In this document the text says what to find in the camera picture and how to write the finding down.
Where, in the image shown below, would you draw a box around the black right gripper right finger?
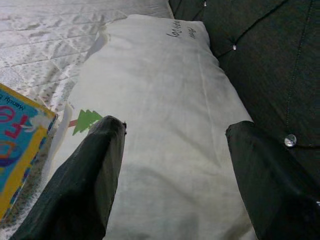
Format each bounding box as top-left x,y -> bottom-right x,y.
225,120 -> 320,240

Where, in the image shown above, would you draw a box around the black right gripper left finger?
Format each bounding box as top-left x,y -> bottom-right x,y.
9,115 -> 127,240

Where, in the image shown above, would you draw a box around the colourful children's book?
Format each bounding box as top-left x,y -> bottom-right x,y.
0,83 -> 59,222

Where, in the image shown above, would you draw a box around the white pillow with tree print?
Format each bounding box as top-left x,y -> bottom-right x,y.
44,13 -> 258,240

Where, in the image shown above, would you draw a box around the black tufted headboard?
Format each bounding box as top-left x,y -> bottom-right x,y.
168,0 -> 320,208

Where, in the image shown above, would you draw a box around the quilted grey mattress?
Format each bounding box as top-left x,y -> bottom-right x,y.
0,0 -> 175,237

